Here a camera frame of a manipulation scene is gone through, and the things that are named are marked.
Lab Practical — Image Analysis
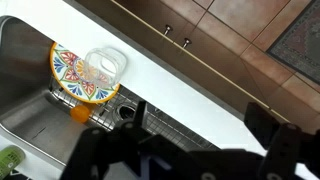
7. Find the brown wooden cabinet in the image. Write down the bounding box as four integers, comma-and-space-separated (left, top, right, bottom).
63, 0, 320, 134

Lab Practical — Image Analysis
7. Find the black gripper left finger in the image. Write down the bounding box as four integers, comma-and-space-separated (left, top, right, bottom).
116, 101, 148, 144

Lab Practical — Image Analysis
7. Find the stainless steel sink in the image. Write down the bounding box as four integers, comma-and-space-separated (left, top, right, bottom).
0, 15, 221, 167

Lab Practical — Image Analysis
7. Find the metal sink grid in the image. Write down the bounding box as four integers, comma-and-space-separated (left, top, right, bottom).
49, 78, 218, 151

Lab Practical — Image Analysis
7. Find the sink drain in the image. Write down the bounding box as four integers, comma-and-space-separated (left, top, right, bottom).
114, 104, 135, 121

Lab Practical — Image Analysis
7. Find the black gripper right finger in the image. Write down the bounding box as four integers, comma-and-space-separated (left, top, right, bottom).
244, 102, 302, 150

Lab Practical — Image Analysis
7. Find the clear plastic container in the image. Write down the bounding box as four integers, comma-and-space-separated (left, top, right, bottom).
83, 47, 127, 88

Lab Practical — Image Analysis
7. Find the patterned floor rug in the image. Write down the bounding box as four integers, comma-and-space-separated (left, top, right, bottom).
267, 0, 320, 84

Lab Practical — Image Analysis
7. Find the colourful patterned plate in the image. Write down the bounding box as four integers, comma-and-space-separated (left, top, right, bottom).
50, 42, 120, 103

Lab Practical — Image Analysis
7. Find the orange ball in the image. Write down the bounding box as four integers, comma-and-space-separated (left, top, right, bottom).
70, 105, 91, 123

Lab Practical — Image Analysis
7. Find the white and green soap bottle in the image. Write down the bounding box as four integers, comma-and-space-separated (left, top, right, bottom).
0, 145, 25, 180

